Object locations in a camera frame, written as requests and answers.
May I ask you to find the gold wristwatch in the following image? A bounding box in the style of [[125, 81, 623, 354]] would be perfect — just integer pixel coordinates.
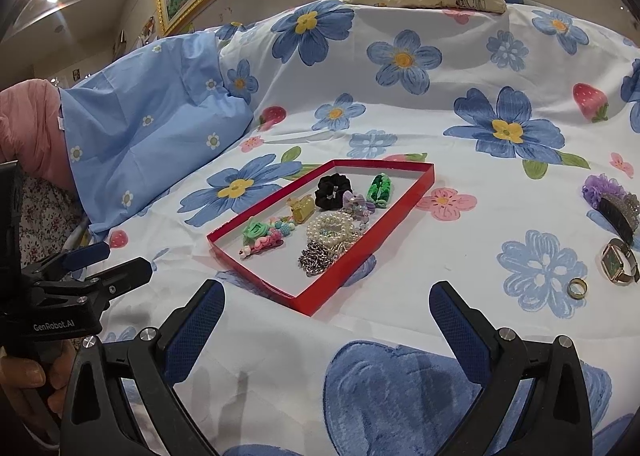
[[600, 238, 640, 287]]

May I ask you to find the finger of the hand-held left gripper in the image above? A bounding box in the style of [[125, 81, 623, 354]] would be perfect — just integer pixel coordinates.
[[75, 257, 154, 317], [22, 242, 112, 287]]

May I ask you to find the light green scrunchie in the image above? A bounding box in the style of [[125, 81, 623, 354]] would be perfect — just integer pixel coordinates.
[[241, 218, 273, 245]]

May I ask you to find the person's left hand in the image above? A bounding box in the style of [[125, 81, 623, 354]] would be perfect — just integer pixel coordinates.
[[0, 343, 76, 424]]

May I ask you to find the colourful beaded hair clip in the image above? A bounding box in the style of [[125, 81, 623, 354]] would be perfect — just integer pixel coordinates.
[[260, 216, 297, 241]]

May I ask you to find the pearl bracelet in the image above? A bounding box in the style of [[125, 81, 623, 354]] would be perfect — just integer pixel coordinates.
[[306, 213, 357, 247]]

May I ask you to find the silver chain bracelet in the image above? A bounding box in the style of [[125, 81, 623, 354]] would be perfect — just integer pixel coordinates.
[[298, 238, 337, 277]]

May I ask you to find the pink cloth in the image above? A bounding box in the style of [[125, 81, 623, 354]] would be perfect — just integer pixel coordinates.
[[0, 78, 83, 209]]

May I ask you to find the black scrunchie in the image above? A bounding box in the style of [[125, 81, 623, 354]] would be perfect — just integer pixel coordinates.
[[314, 174, 355, 211]]

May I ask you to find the red shallow tray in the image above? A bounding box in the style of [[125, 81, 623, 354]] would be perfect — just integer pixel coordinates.
[[206, 160, 435, 315]]

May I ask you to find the purple bow hair clip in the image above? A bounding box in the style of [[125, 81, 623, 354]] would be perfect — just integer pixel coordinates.
[[342, 191, 376, 223]]

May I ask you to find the pink beaded hair clip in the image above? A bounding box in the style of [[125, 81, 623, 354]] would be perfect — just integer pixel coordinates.
[[239, 233, 285, 261]]

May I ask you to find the blue floral pillow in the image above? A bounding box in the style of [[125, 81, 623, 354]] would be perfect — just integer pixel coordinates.
[[55, 30, 253, 241]]

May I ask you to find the small floral print cloth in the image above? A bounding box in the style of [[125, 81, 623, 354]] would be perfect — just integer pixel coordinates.
[[17, 176, 91, 267]]

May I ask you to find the floral bed sheet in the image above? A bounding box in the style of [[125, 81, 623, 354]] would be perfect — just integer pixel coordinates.
[[75, 0, 640, 456]]

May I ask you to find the green braided hair tie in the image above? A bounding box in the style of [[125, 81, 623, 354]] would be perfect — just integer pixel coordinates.
[[366, 174, 394, 209]]

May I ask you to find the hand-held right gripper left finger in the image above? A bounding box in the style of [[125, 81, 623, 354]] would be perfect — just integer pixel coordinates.
[[59, 278, 227, 456]]

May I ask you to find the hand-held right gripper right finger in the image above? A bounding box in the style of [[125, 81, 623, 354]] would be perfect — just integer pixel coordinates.
[[429, 280, 596, 456]]

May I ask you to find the purple flower hair clip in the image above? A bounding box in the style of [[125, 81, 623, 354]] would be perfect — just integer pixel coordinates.
[[581, 174, 640, 247]]

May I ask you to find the rhinestone hair accessory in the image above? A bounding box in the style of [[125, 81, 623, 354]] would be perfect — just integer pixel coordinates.
[[330, 231, 366, 257]]

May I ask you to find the yellow hair claw clip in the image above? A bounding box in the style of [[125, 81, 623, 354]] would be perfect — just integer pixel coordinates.
[[286, 196, 317, 225]]

